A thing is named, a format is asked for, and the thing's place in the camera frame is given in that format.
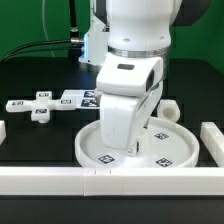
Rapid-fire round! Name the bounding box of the white right fence bar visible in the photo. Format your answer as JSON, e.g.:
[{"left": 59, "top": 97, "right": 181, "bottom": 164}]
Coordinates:
[{"left": 200, "top": 122, "right": 224, "bottom": 168}]

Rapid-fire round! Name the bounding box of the black vertical cable connector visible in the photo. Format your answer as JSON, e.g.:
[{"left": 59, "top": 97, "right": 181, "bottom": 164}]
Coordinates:
[{"left": 68, "top": 0, "right": 80, "bottom": 59}]

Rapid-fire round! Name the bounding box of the black cable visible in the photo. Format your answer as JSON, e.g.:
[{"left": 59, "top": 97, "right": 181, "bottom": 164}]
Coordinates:
[{"left": 0, "top": 37, "right": 85, "bottom": 64}]

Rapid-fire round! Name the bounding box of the white fence bar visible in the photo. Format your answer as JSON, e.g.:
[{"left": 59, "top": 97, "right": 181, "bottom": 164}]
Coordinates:
[
  {"left": 200, "top": 122, "right": 224, "bottom": 168},
  {"left": 0, "top": 167, "right": 224, "bottom": 196},
  {"left": 0, "top": 120, "right": 6, "bottom": 145}
]

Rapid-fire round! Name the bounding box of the white marker sheet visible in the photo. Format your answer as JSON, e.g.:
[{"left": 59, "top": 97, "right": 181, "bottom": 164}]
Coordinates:
[{"left": 60, "top": 90, "right": 99, "bottom": 110}]

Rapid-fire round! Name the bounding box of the thin grey cable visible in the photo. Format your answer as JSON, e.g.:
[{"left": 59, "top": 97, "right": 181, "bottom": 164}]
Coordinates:
[{"left": 41, "top": 0, "right": 56, "bottom": 58}]

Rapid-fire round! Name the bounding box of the white cross-shaped table base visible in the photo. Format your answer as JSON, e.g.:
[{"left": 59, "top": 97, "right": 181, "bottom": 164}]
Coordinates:
[{"left": 6, "top": 91, "right": 76, "bottom": 123}]

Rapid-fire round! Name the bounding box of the white front fence bar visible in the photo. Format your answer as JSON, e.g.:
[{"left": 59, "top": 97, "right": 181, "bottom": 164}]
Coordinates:
[{"left": 0, "top": 167, "right": 224, "bottom": 196}]

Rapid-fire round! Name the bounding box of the white left fence bar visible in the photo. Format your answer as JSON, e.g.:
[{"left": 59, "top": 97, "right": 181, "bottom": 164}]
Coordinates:
[{"left": 0, "top": 120, "right": 6, "bottom": 145}]

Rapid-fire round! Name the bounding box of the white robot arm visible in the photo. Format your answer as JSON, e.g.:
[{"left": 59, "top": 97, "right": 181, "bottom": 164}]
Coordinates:
[{"left": 80, "top": 0, "right": 212, "bottom": 155}]

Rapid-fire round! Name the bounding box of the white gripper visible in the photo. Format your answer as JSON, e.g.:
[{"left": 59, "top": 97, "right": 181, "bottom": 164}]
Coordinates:
[{"left": 96, "top": 53, "right": 163, "bottom": 156}]

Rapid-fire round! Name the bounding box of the white round table top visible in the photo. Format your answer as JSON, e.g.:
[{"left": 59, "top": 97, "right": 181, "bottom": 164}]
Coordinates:
[{"left": 75, "top": 117, "right": 200, "bottom": 168}]

